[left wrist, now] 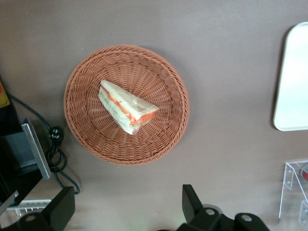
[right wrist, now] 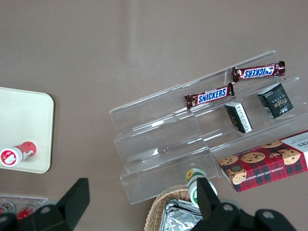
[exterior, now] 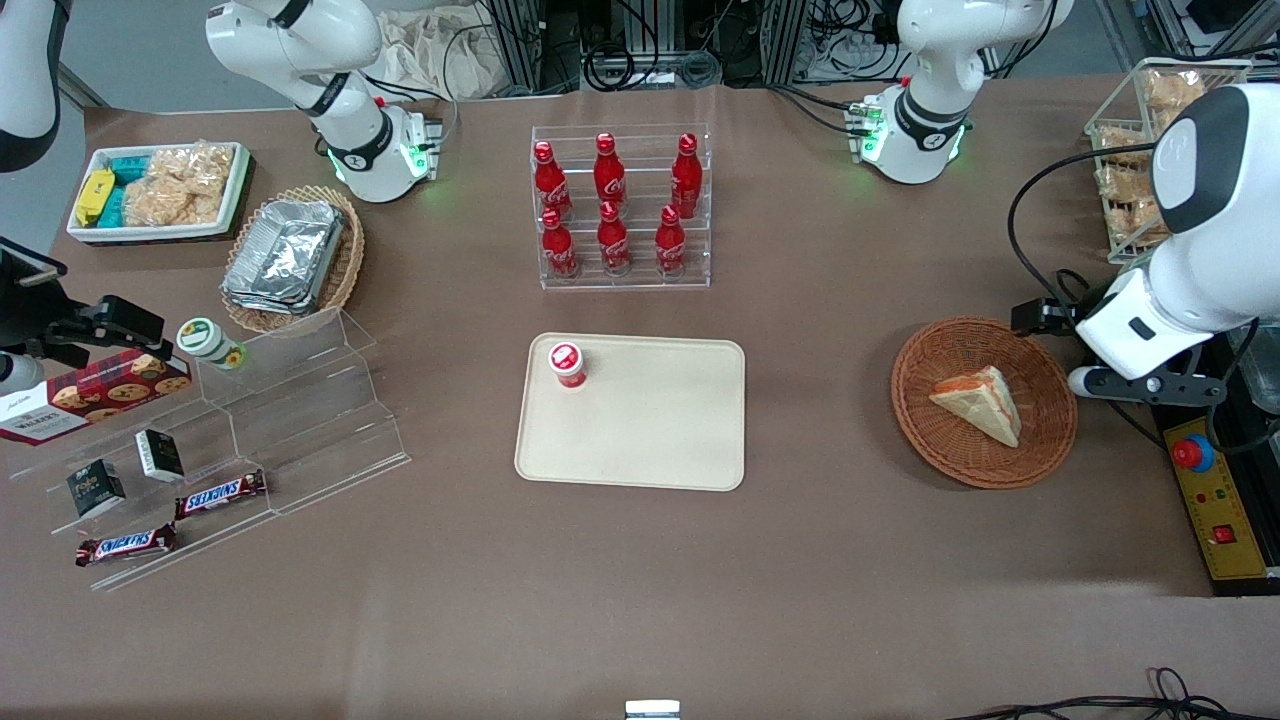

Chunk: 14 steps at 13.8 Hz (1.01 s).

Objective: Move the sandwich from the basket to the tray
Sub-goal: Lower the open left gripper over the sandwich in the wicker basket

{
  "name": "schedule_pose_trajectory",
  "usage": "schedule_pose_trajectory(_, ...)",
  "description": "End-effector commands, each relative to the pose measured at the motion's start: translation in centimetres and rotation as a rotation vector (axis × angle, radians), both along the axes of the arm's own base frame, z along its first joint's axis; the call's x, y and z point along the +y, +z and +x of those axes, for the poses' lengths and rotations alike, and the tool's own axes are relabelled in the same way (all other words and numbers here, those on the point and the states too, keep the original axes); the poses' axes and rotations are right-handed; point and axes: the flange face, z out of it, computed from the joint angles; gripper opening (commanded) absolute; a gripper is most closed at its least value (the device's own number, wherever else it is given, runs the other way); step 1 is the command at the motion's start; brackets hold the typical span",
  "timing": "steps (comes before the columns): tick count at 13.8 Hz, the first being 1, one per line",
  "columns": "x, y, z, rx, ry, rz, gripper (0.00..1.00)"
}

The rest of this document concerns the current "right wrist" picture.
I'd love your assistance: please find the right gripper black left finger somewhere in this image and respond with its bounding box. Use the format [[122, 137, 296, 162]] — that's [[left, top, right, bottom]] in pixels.
[[15, 178, 90, 231]]

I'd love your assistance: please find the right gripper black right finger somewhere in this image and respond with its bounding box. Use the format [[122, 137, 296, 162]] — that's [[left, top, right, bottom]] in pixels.
[[192, 178, 256, 231]]

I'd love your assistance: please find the oval wicker basket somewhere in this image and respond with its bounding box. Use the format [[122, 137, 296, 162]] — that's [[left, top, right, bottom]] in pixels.
[[143, 188, 205, 231]]

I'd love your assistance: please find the beige plastic tray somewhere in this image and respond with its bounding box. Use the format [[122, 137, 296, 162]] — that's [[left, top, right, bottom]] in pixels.
[[0, 86, 55, 174]]

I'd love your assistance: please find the clear acrylic bottle rack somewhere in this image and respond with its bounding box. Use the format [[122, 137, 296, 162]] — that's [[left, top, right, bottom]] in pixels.
[[0, 194, 49, 217]]

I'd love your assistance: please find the stack of foil trays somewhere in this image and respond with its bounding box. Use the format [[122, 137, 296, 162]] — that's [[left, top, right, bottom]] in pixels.
[[163, 198, 205, 231]]

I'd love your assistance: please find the white jar with green lid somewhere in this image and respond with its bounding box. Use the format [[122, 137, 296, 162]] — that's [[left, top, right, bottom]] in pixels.
[[184, 167, 218, 208]]

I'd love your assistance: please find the red cola bottle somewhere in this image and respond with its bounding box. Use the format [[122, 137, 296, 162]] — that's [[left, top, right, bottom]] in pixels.
[[0, 201, 16, 215], [16, 203, 38, 219]]

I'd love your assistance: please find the red tartan cookie box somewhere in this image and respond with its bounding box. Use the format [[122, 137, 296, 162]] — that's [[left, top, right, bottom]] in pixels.
[[218, 129, 308, 193]]

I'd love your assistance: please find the red yogurt cup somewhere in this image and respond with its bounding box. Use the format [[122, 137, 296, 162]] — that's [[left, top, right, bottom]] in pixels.
[[0, 141, 38, 167]]

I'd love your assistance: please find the clear acrylic stepped stand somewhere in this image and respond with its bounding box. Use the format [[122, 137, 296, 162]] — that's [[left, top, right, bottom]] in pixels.
[[109, 50, 308, 205]]

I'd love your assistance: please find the black box with white label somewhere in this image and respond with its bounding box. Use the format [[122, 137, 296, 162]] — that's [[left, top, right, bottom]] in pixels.
[[224, 101, 253, 134]]

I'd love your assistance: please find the Snickers bar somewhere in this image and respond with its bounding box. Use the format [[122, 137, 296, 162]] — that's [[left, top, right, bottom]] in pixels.
[[231, 60, 286, 84], [184, 82, 235, 110]]

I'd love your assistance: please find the black box with gold print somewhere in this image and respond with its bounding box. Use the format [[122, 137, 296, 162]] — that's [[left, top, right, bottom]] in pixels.
[[257, 83, 294, 119]]

